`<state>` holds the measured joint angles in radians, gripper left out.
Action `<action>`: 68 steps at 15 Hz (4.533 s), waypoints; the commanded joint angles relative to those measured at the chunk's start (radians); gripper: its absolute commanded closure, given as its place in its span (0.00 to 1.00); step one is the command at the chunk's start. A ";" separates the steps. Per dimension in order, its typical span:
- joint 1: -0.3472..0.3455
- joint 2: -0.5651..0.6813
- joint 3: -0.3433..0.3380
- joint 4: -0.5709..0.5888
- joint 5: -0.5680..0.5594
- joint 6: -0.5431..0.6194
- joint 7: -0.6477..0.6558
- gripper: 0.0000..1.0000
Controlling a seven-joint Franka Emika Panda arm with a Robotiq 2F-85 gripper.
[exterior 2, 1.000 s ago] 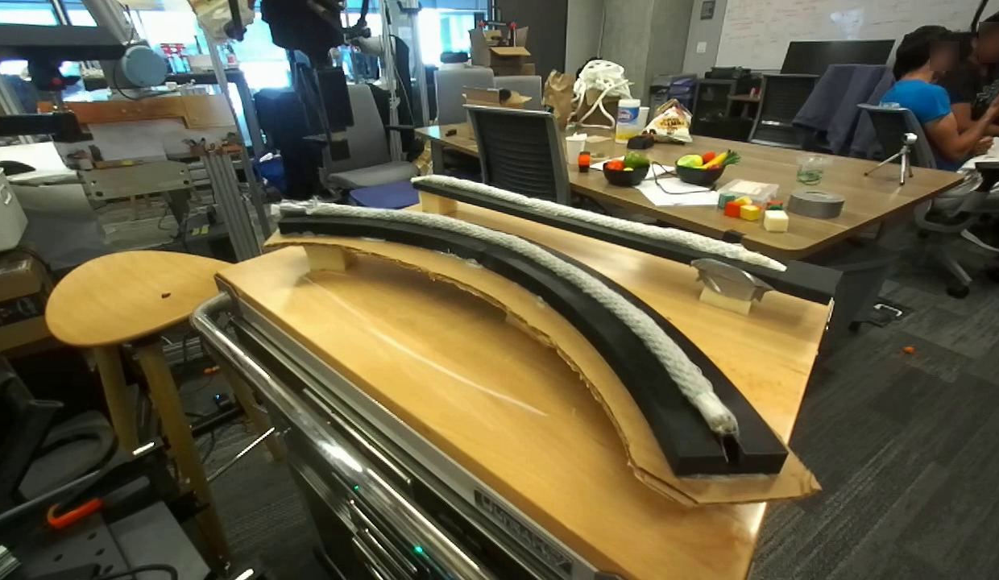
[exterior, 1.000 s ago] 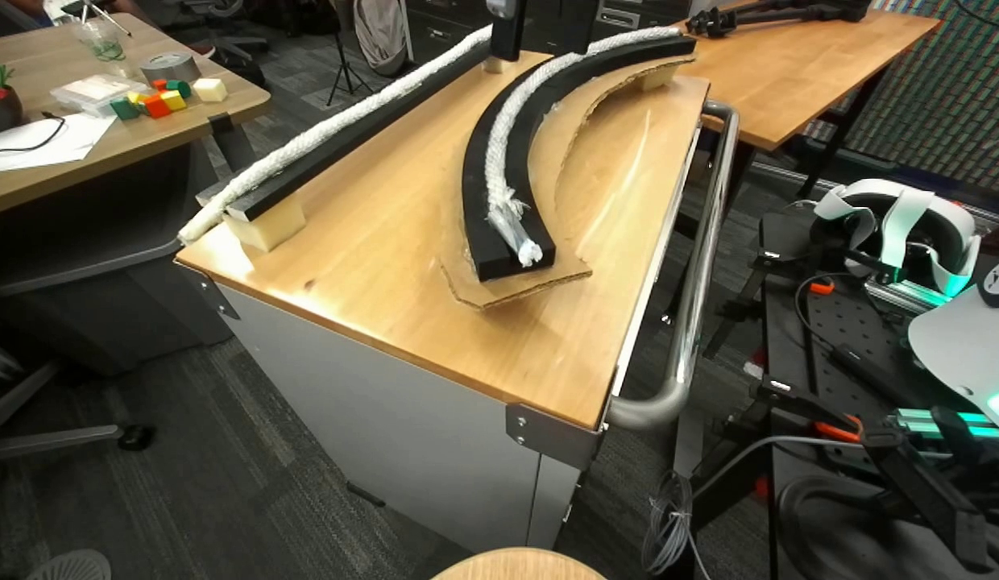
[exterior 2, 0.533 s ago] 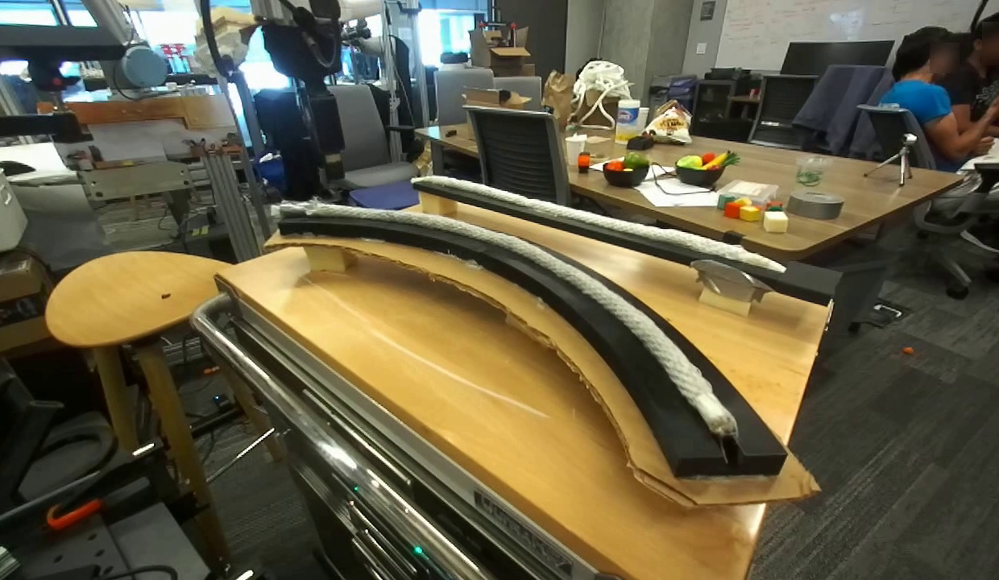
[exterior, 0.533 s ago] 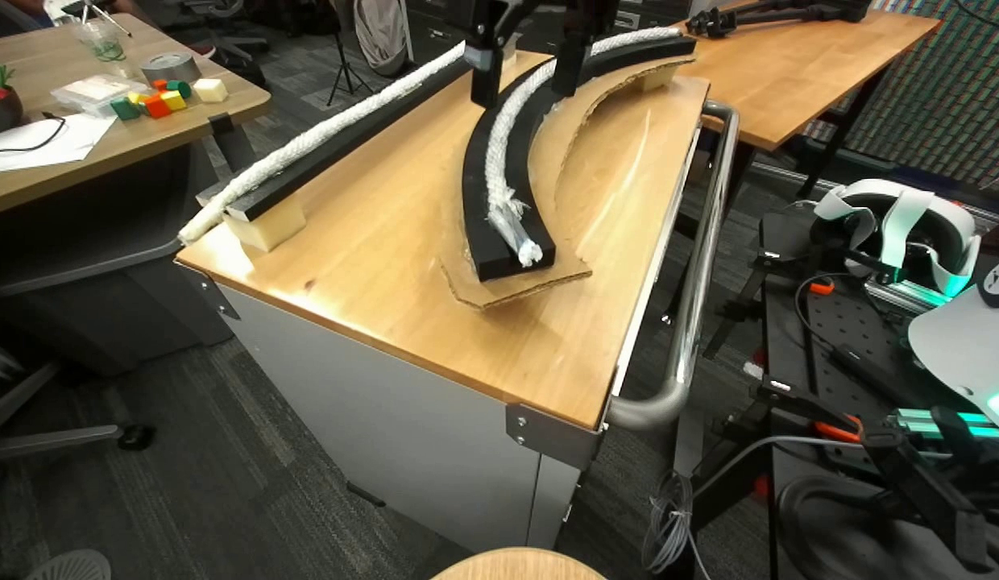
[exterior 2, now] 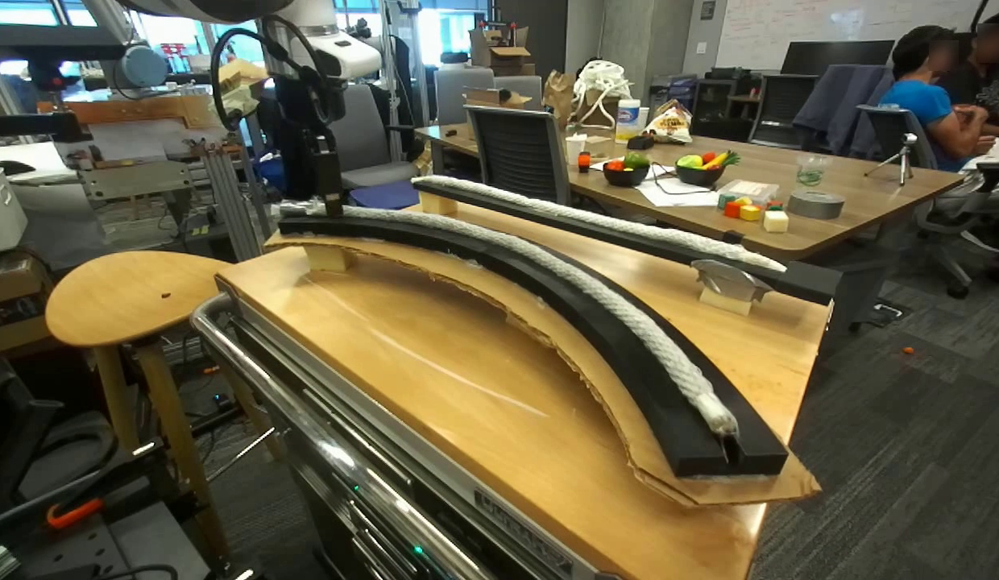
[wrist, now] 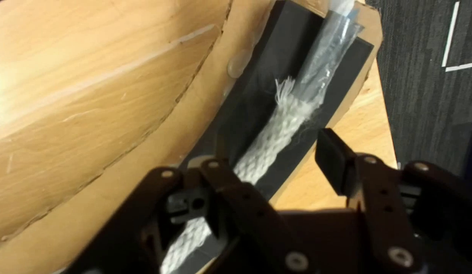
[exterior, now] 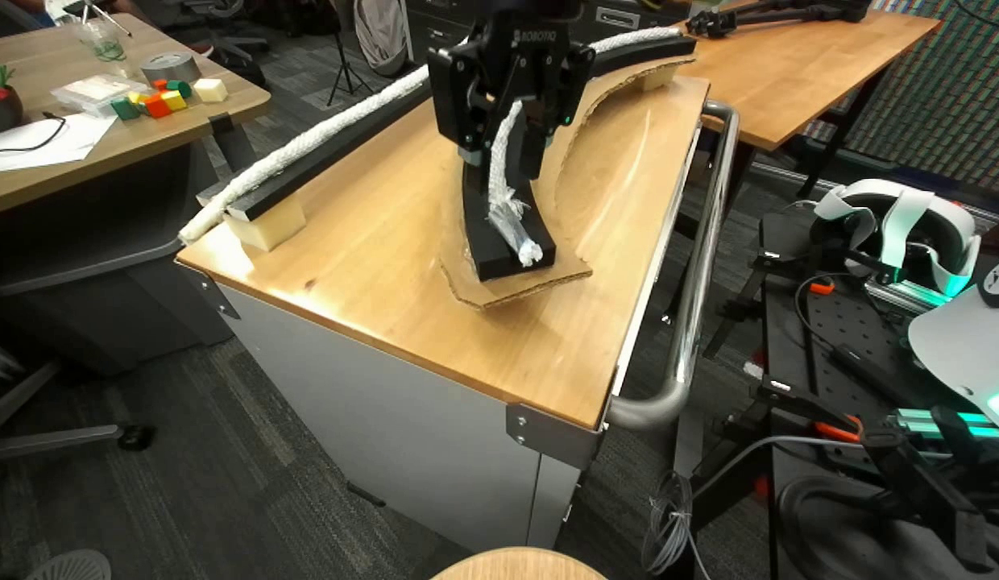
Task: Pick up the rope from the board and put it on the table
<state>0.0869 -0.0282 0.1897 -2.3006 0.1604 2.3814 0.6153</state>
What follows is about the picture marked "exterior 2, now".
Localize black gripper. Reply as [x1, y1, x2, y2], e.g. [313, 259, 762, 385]
[271, 70, 351, 217]

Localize white braided rope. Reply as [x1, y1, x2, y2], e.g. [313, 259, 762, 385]
[275, 198, 740, 443]

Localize curved black foam board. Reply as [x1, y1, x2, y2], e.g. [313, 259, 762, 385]
[275, 202, 789, 480]

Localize straight black foam board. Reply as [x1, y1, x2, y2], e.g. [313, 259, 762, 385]
[412, 176, 847, 307]

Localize grey office chair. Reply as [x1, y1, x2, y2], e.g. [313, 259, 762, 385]
[343, 81, 420, 202]

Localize round wooden stool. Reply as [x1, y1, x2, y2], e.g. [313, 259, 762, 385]
[42, 248, 246, 577]

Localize dark bowl of fruit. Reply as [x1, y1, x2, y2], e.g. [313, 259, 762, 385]
[601, 152, 653, 191]
[674, 149, 739, 191]

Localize white plastic bottle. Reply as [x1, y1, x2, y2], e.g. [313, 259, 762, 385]
[612, 96, 645, 142]

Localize white equipment box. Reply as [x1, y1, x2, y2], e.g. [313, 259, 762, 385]
[0, 165, 28, 259]

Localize white paper sheets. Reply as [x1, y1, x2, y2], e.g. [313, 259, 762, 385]
[631, 165, 729, 210]

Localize white plastic bag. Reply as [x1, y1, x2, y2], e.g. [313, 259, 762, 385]
[645, 100, 696, 144]

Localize clear plastic box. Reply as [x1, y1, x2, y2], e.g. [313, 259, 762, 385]
[716, 178, 781, 210]

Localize clear plastic cup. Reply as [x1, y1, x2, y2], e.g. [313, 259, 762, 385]
[794, 155, 833, 191]

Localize curved cardboard base sheet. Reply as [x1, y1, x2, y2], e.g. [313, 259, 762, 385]
[266, 231, 824, 511]

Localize chair draped with blue jacket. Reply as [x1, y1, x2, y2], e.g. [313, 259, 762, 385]
[794, 62, 896, 155]

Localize black computer monitor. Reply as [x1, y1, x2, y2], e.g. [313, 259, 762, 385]
[781, 38, 901, 79]

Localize wooden office table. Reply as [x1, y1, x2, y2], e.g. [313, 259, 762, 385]
[416, 122, 965, 261]

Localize small white tripod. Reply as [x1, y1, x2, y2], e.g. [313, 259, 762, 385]
[884, 130, 921, 187]

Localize person in blue shirt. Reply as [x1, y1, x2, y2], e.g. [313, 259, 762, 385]
[881, 23, 999, 165]

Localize person in dark shirt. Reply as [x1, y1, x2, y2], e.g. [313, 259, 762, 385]
[943, 10, 999, 140]

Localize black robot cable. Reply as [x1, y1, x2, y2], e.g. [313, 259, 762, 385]
[207, 27, 351, 134]

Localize aluminium extrusion frame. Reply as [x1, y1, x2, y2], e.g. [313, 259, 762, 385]
[76, 140, 271, 261]

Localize chrome cart handle bar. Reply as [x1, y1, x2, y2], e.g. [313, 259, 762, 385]
[188, 301, 497, 580]

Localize white rope on straight board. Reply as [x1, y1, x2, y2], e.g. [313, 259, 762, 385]
[411, 171, 789, 277]

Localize white rope bundle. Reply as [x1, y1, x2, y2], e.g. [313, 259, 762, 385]
[570, 60, 635, 130]

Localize silver metal support bracket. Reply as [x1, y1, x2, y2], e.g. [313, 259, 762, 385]
[691, 254, 775, 315]

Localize orange clamp handle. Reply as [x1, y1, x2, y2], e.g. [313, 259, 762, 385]
[42, 493, 107, 535]

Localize grey duct tape roll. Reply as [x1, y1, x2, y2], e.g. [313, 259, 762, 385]
[786, 191, 847, 222]

